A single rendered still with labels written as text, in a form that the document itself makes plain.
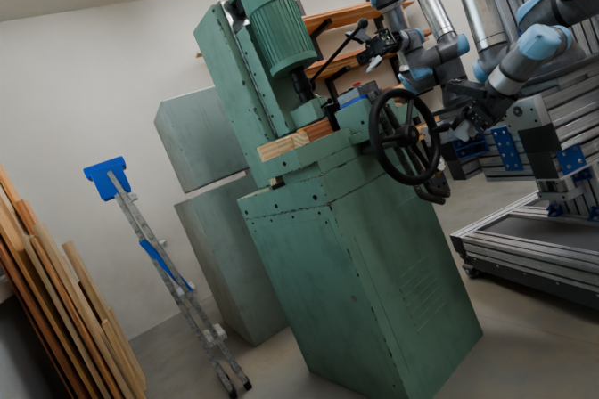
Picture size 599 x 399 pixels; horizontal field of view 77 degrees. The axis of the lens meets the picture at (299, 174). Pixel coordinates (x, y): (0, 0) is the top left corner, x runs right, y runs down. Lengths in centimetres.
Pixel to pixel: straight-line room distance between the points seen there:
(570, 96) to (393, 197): 60
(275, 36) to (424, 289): 98
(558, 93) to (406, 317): 82
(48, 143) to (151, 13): 145
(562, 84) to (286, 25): 87
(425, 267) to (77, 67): 317
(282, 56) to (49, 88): 265
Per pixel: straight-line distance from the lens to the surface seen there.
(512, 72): 103
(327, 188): 112
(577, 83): 144
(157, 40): 388
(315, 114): 132
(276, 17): 136
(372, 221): 123
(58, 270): 215
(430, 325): 142
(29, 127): 363
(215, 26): 158
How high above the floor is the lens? 89
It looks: 3 degrees down
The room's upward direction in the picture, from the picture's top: 22 degrees counter-clockwise
